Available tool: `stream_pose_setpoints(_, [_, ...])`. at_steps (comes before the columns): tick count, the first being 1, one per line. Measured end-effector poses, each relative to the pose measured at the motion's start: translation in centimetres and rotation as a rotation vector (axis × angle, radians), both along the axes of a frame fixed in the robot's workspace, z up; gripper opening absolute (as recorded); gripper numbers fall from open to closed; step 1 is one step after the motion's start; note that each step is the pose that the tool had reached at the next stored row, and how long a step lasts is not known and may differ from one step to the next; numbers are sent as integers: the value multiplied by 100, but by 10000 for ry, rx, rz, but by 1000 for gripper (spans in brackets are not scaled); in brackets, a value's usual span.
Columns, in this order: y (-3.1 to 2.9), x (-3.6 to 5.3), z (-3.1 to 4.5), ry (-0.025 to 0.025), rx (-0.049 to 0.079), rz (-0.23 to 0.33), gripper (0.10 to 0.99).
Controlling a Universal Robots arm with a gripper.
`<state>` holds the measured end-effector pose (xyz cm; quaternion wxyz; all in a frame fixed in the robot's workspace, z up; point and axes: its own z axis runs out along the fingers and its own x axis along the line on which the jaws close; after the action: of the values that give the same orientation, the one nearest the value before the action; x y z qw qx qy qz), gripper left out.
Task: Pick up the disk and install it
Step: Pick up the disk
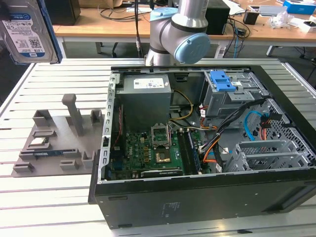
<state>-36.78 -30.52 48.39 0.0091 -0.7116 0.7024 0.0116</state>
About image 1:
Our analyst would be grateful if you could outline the hard disk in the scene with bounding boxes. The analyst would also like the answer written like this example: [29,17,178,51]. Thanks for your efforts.
[0,0,62,65]

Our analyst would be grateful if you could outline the silver disk bay cage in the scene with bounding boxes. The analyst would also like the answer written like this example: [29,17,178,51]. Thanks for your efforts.
[226,140,314,172]

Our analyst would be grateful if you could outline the metal socket cover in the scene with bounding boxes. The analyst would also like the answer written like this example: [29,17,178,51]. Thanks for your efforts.
[151,124,171,148]

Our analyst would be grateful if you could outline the grey power supply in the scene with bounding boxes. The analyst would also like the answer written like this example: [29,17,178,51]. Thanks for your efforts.
[115,75,173,121]

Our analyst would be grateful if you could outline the green motherboard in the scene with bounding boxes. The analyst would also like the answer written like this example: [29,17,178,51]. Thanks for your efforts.
[108,120,213,180]

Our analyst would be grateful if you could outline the CPU socket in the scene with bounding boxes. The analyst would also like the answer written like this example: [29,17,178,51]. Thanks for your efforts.
[155,152,171,164]

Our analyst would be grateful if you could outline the black graphics card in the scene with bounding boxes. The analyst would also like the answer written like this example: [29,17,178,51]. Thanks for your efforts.
[140,168,185,177]

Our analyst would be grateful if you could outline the grey optical drive bay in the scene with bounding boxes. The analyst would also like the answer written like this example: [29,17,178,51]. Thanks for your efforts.
[201,70,269,118]

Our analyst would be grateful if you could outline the blue plastic bay latch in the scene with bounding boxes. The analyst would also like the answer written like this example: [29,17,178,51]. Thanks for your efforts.
[209,71,237,92]

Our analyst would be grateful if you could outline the black PC case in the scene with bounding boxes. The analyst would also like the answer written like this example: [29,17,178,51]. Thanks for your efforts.
[88,64,316,230]

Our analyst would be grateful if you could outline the white power strip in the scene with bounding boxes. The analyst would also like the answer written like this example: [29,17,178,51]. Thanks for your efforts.
[214,45,227,59]

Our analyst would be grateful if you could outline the grey parts rack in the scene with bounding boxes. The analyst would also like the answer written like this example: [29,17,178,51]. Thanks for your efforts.
[11,93,104,178]

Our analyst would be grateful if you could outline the wooden desk white legs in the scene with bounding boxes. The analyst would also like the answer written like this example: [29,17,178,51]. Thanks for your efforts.
[53,7,154,60]
[219,0,316,59]

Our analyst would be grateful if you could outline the small black box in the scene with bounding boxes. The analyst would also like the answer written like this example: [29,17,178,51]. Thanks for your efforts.
[206,6,231,35]

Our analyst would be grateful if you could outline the large black box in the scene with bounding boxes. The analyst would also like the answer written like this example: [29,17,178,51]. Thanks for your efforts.
[44,0,81,26]

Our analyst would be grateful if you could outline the clear plastic bag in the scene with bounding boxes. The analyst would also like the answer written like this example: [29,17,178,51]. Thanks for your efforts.
[268,11,294,29]

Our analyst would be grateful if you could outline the grey flat box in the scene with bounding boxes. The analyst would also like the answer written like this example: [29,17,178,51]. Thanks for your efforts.
[259,5,288,17]

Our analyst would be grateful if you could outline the white box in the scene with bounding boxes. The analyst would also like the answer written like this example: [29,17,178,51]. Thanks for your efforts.
[287,18,316,33]

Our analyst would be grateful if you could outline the blue cardboard box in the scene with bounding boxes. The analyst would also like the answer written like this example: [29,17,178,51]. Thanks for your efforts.
[282,0,316,14]

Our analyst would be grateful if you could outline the yellow wire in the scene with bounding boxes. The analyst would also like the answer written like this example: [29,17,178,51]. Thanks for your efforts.
[170,90,194,121]

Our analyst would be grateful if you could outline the thin red black wire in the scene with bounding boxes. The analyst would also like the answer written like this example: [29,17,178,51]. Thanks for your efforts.
[116,105,124,149]

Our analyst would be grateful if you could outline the orange wire bundle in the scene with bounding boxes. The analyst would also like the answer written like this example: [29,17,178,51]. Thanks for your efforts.
[202,140,224,163]

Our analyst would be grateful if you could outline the black cable bundle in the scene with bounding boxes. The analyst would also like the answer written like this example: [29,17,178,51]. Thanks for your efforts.
[214,97,275,173]

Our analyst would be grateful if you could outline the blue flat wire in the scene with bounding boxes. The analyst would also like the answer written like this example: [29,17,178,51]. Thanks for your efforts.
[243,111,269,142]

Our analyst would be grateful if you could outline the black hanging cable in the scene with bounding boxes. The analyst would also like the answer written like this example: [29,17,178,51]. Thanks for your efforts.
[134,0,144,59]

